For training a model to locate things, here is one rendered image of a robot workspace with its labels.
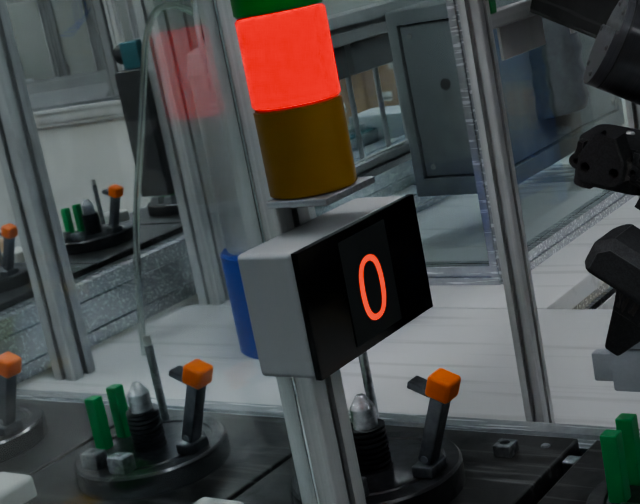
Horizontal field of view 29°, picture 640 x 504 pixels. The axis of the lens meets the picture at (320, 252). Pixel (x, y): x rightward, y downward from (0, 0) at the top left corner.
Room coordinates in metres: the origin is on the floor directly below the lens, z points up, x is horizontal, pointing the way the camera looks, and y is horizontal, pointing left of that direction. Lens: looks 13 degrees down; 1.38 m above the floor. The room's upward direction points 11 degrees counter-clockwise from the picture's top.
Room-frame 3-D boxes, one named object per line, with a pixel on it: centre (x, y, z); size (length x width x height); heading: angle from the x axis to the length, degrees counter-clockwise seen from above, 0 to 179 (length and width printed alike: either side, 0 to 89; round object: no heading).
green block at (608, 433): (0.79, -0.17, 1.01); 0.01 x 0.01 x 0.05; 53
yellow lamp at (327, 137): (0.69, 0.00, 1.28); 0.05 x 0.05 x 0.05
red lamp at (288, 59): (0.69, 0.00, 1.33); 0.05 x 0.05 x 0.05
